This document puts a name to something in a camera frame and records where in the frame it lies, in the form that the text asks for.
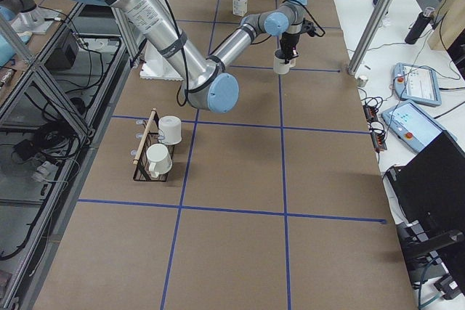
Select black wire cup rack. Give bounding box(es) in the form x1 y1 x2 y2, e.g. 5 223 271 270
132 108 176 182

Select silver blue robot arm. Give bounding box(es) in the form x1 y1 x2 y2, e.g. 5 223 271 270
73 0 318 113

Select black power strip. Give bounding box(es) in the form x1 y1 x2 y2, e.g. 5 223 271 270
363 105 387 153

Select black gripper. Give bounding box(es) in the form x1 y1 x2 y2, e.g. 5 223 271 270
278 21 315 64

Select far teach pendant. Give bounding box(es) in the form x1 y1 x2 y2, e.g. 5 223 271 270
392 62 442 107

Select white mug with handle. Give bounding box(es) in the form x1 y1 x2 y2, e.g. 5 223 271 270
145 144 172 178

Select black monitor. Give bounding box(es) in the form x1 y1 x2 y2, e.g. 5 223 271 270
387 131 464 289

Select near teach pendant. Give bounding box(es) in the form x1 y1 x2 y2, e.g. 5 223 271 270
381 99 446 153

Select black box under frame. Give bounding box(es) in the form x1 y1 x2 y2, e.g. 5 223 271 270
45 32 78 70

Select teach pendant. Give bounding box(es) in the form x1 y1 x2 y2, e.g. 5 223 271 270
381 99 446 153
392 62 442 107

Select white ceramic mug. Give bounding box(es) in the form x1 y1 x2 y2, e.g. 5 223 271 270
273 49 296 75

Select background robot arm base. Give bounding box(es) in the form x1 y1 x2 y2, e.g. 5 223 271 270
1 0 57 35

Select aluminium frame post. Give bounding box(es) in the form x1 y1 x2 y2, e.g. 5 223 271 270
347 0 392 76

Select white upside-down cup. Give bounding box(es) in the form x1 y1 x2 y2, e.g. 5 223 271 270
158 115 182 145

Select black water bottle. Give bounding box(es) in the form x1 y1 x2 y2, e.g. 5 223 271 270
404 7 435 44

